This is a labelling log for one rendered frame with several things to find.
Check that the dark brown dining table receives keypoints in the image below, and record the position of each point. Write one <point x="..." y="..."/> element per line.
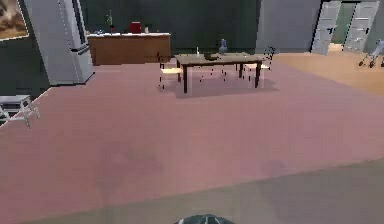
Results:
<point x="218" y="60"/>

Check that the white metal stool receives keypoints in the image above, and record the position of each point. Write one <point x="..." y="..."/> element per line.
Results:
<point x="18" y="106"/>

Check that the pale wooden chair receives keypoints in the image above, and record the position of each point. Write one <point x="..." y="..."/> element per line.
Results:
<point x="170" y="70"/>
<point x="260" y="66"/>

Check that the grey fridge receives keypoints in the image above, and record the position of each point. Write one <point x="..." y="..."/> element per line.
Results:
<point x="58" y="43"/>

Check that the blue grey vase jar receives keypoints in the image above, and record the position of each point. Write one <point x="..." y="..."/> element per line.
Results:
<point x="223" y="47"/>

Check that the grey wheeled frame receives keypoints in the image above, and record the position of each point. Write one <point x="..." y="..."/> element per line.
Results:
<point x="373" y="53"/>

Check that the small white cup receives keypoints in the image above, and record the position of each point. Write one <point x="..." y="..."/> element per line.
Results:
<point x="146" y="30"/>

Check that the white candle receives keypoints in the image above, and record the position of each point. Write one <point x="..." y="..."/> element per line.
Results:
<point x="197" y="52"/>

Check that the dark bowl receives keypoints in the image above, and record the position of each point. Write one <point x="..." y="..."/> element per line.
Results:
<point x="210" y="56"/>

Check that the white room door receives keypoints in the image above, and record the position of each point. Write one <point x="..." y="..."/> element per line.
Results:
<point x="326" y="28"/>
<point x="361" y="26"/>

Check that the brown kitchen counter cabinet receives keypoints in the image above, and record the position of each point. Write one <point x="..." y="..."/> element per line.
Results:
<point x="130" y="49"/>

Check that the red pot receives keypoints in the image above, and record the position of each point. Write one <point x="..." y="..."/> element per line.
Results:
<point x="135" y="27"/>

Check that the green house plant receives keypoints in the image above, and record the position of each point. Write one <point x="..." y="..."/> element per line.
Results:
<point x="110" y="20"/>

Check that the framed brown picture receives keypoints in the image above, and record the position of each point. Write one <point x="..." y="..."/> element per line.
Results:
<point x="11" y="18"/>

